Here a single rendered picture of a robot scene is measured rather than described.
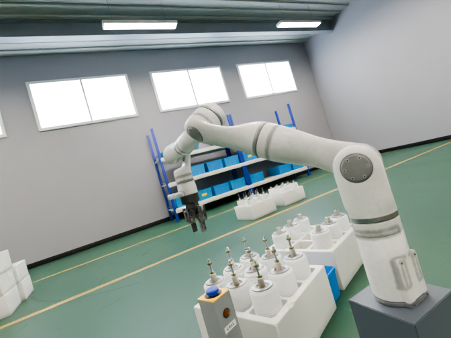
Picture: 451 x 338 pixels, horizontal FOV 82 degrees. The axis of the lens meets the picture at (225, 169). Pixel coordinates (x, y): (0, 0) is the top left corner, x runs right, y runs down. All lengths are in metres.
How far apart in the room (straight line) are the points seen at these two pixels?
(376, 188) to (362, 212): 0.06
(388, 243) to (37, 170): 5.87
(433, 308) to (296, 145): 0.40
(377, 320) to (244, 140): 0.47
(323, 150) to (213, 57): 6.90
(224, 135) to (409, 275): 0.49
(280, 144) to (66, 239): 5.55
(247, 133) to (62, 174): 5.48
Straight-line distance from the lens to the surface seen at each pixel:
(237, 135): 0.66
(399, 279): 0.64
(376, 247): 0.61
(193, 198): 1.01
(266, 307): 0.94
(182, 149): 0.92
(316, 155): 0.64
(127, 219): 5.90
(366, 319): 0.70
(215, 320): 0.85
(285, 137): 0.62
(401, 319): 0.64
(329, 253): 1.31
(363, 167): 0.57
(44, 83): 6.46
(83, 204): 5.90
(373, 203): 0.58
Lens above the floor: 0.65
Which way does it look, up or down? 1 degrees up
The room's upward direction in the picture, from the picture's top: 16 degrees counter-clockwise
